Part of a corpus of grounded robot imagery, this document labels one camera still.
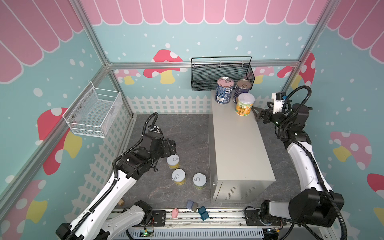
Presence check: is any yellow can white lid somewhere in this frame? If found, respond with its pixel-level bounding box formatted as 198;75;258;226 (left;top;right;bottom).
193;173;207;190
172;169;186;186
236;93;255;117
167;154;180;170

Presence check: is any dark blue tall can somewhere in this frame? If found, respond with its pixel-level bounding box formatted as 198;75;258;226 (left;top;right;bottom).
233;79;252;103

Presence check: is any blue can pink lid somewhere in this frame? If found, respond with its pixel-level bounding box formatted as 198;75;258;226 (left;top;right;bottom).
215;77;235;104

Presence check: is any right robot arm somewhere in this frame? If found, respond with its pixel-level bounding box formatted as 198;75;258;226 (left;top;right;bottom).
252;86;348;240

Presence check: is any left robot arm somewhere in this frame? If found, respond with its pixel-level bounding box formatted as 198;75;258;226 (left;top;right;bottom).
56;113;177;240

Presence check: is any grey metal cabinet counter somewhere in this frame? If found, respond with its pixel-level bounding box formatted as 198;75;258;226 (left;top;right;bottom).
208;91;276;204

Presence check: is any grey purple toy block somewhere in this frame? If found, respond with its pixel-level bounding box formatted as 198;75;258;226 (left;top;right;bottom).
186;200;199;212

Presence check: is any pink toy block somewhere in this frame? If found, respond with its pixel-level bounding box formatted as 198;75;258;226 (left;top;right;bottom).
172;208;180;219

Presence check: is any wooden mallet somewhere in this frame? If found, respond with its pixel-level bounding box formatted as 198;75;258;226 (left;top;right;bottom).
118;199;125;207

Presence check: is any teal toy block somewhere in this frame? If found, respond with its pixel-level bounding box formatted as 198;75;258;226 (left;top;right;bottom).
198;206;210;221

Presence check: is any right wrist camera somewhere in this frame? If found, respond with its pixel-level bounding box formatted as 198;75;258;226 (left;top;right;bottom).
272;92;287;114

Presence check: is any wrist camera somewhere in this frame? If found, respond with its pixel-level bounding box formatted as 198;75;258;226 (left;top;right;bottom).
148;125;164;136
272;92;287;114

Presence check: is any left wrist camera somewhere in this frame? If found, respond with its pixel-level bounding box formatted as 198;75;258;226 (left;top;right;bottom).
148;125;164;136

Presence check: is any black wire mesh basket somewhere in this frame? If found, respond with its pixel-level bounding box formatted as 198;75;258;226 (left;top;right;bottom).
191;56;255;92

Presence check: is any white wire mesh basket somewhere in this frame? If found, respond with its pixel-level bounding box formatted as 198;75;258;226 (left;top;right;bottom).
63;82;123;138

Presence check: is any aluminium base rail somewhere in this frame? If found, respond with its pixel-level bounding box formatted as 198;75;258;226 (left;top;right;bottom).
79;206;313;240

